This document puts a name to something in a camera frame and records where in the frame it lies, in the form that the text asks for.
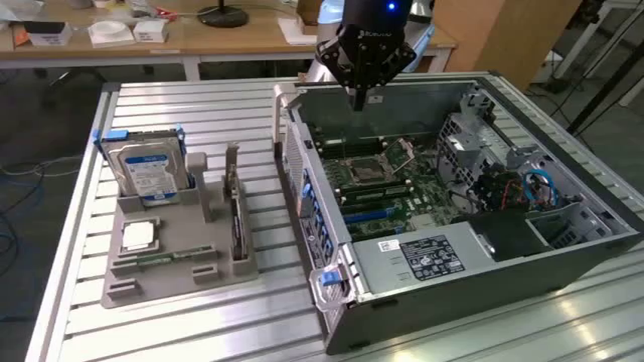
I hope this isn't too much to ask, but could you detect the white box with black lid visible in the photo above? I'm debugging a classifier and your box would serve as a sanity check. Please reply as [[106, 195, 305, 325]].
[[22, 20, 76, 47]]

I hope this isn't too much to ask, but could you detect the black plastic cover box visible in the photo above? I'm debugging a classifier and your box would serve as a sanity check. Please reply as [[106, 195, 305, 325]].
[[469, 209, 548, 263]]

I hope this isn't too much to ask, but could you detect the hard disk with blue bracket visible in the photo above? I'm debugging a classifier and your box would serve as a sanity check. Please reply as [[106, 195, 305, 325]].
[[92, 126, 188, 207]]

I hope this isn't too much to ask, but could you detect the dark grey PC case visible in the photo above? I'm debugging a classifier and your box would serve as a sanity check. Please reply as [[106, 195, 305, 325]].
[[270, 77, 644, 355]]

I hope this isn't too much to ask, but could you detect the white box with round recess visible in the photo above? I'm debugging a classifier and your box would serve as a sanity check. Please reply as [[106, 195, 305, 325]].
[[88, 20, 137, 49]]

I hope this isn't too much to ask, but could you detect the grey parts rack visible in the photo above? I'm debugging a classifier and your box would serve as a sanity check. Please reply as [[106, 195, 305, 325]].
[[100, 150, 262, 309]]

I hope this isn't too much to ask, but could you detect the white labelled cardboard box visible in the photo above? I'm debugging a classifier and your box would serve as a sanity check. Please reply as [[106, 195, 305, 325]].
[[133, 19, 170, 44]]

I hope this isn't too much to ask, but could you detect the metal socket cover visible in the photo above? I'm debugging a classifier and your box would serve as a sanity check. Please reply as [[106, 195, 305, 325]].
[[382, 137, 418, 167]]

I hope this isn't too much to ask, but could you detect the black RAM slot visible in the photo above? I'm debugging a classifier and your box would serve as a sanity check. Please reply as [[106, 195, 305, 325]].
[[316, 137, 378, 145], [321, 150, 384, 159], [342, 198, 404, 208], [320, 146, 382, 154], [344, 204, 406, 215], [317, 141, 380, 149]]

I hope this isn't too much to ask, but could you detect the green RAM stick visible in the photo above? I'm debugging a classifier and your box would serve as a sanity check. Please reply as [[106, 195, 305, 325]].
[[134, 247, 212, 265]]

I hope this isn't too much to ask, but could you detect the wooden desk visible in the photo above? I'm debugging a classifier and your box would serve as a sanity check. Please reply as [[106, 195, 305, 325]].
[[0, 0, 458, 82]]

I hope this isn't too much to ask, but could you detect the blue case release latch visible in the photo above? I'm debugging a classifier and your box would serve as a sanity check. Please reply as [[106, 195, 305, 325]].
[[318, 269, 342, 290]]

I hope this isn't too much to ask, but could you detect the black graphics card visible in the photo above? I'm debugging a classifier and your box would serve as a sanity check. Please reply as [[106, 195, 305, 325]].
[[224, 141, 248, 262]]

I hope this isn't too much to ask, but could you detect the black office chair base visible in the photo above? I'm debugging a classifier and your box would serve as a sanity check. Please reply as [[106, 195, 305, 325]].
[[34, 67, 109, 110]]

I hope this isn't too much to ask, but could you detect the CPU socket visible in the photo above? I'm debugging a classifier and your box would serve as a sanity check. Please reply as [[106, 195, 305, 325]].
[[349, 156, 392, 186]]

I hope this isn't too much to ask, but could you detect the clear plastic bag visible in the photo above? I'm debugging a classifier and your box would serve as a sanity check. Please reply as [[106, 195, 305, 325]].
[[0, 0, 46, 24]]

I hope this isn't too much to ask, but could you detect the green motherboard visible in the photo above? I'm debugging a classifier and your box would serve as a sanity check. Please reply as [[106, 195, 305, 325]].
[[313, 127, 484, 242]]

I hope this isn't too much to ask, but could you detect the silver open disk bay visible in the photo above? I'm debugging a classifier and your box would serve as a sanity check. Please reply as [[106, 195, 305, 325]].
[[525, 199, 629, 252]]

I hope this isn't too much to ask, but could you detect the blue expansion slot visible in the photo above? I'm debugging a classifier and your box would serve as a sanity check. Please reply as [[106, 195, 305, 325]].
[[342, 209, 392, 225]]

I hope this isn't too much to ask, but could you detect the brown cardboard box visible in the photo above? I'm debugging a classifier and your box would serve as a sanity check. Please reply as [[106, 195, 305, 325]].
[[296, 0, 322, 26]]

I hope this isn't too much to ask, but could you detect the red wire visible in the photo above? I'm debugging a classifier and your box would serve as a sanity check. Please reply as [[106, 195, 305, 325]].
[[504, 179, 524, 210]]

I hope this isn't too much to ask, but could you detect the blue floor cable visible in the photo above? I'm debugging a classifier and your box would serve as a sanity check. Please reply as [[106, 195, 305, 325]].
[[0, 161, 49, 321]]

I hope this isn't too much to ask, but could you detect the blue wire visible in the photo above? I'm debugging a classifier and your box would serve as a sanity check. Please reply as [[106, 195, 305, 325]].
[[522, 169, 560, 207]]

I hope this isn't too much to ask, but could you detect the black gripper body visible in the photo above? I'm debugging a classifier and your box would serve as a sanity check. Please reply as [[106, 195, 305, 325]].
[[334, 0, 413, 90]]

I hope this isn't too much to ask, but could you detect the silver CPU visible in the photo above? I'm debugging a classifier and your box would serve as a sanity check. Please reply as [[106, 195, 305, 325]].
[[121, 222, 156, 250]]

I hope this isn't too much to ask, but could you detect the black round lamp base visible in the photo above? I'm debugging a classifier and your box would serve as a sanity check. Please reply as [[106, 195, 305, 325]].
[[196, 0, 250, 29]]

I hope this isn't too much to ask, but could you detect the black wire bundle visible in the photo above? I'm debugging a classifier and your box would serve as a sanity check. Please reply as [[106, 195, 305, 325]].
[[474, 171, 529, 212]]

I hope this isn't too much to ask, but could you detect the white floor cable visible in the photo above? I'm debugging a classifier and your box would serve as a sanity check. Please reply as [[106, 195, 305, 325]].
[[0, 153, 81, 177]]

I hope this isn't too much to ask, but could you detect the black metal stand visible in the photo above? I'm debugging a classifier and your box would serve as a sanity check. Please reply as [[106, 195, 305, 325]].
[[565, 0, 644, 137]]

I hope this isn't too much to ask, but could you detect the silver chipset heatsink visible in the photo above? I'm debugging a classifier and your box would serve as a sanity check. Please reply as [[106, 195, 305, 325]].
[[409, 216, 445, 232]]

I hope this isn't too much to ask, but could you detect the silver perforated disk bay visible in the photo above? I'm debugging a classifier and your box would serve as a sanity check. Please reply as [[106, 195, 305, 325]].
[[434, 90, 512, 192]]

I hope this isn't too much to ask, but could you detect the grey power supply unit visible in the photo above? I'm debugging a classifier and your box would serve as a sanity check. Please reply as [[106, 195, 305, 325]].
[[350, 222, 498, 302]]

